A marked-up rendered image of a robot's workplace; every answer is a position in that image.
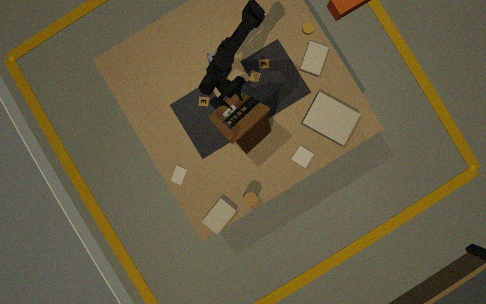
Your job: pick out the white paper ticket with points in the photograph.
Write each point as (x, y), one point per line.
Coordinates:
(229, 111)

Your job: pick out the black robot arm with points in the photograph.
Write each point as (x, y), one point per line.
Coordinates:
(252, 16)

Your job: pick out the yellow round disc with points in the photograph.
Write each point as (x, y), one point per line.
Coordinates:
(307, 28)

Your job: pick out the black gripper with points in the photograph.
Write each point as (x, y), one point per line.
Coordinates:
(216, 102)

